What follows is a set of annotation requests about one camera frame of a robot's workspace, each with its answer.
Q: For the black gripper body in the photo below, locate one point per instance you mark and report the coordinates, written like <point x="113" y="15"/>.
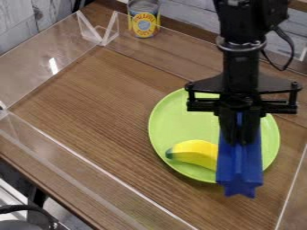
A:
<point x="242" y="88"/>

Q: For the green plate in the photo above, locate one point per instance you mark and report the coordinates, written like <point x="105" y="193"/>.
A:
<point x="172" y="125"/>

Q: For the yellow labelled tin can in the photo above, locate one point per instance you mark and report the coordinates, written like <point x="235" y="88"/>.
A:
<point x="143" y="17"/>

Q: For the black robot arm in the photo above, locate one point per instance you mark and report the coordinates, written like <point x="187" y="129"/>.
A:
<point x="246" y="21"/>

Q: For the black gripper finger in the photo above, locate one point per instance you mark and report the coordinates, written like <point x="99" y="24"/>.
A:
<point x="228" y="125"/>
<point x="250" y="126"/>

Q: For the blue plastic block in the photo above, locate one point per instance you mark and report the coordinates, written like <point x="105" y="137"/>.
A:
<point x="239" y="172"/>

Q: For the black metal table bracket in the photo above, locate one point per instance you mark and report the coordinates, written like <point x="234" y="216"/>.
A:
<point x="35" y="217"/>

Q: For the yellow toy banana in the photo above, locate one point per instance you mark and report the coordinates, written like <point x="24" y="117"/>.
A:
<point x="195" y="152"/>

